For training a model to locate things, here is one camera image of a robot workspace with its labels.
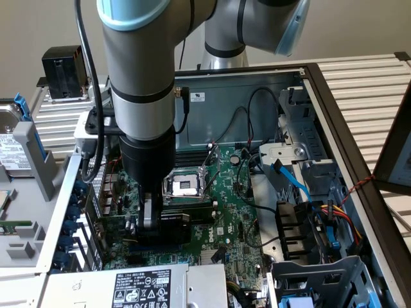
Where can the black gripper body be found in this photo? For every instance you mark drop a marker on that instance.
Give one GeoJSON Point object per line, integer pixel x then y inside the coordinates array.
{"type": "Point", "coordinates": [147, 160]}

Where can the green graphics card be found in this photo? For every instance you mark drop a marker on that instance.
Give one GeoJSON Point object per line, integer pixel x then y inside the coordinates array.
{"type": "Point", "coordinates": [173, 227]}

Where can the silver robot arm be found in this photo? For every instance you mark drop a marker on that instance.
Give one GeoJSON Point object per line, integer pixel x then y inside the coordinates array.
{"type": "Point", "coordinates": [141, 64]}

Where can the CPU socket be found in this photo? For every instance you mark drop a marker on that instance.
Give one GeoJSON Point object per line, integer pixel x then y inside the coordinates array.
{"type": "Point", "coordinates": [186, 186]}

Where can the short black expansion slot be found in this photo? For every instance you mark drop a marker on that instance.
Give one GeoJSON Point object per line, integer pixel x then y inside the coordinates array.
{"type": "Point", "coordinates": [135, 260]}

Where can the blue card latch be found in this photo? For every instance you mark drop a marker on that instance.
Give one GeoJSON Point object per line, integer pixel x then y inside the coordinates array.
{"type": "Point", "coordinates": [65, 242]}
{"type": "Point", "coordinates": [74, 199]}
{"type": "Point", "coordinates": [60, 258]}
{"type": "Point", "coordinates": [69, 227]}
{"type": "Point", "coordinates": [80, 188]}
{"type": "Point", "coordinates": [73, 213]}

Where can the green motherboard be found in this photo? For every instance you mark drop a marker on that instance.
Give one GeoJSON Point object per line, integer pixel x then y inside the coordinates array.
{"type": "Point", "coordinates": [224, 208]}

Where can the silver chipset heatsink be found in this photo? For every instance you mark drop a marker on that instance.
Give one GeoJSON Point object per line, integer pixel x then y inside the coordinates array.
{"type": "Point", "coordinates": [210, 256]}

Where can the silver coin battery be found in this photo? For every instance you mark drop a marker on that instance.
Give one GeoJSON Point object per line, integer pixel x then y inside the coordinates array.
{"type": "Point", "coordinates": [235, 159]}

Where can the grey power supply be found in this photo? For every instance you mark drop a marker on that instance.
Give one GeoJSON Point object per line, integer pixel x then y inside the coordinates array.
{"type": "Point", "coordinates": [96, 288]}

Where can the open metal PC case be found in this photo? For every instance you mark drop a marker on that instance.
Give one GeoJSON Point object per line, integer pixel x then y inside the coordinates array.
{"type": "Point", "coordinates": [241, 96]}

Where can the grey parts rack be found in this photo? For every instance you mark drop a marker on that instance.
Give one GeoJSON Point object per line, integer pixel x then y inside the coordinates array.
{"type": "Point", "coordinates": [32, 167]}

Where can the black CPU cooler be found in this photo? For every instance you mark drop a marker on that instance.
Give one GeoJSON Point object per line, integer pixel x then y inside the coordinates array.
{"type": "Point", "coordinates": [62, 73]}

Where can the green RAM stick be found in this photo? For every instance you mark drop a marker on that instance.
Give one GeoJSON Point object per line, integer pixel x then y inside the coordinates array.
{"type": "Point", "coordinates": [13, 226]}

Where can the silver CPU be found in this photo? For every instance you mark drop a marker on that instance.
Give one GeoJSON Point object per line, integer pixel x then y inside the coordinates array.
{"type": "Point", "coordinates": [5, 205]}

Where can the black plastic fan shroud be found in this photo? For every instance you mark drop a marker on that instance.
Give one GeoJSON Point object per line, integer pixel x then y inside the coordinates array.
{"type": "Point", "coordinates": [295, 231]}

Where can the metal disk bay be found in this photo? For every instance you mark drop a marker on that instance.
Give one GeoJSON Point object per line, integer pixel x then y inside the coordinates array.
{"type": "Point", "coordinates": [298, 150]}

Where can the blue drive caddy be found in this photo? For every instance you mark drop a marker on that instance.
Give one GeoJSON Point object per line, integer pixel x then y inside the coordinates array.
{"type": "Point", "coordinates": [295, 303]}

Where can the grey drive cage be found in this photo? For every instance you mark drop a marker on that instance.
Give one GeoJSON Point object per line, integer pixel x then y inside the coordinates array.
{"type": "Point", "coordinates": [337, 272]}

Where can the dark framed monitor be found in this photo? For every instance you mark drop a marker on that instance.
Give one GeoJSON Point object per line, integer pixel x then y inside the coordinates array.
{"type": "Point", "coordinates": [395, 150]}

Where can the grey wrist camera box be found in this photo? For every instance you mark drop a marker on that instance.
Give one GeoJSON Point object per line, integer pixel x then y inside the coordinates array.
{"type": "Point", "coordinates": [86, 141]}

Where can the hard disk with blue bracket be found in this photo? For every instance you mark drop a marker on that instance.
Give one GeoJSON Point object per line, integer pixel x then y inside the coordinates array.
{"type": "Point", "coordinates": [13, 141]}

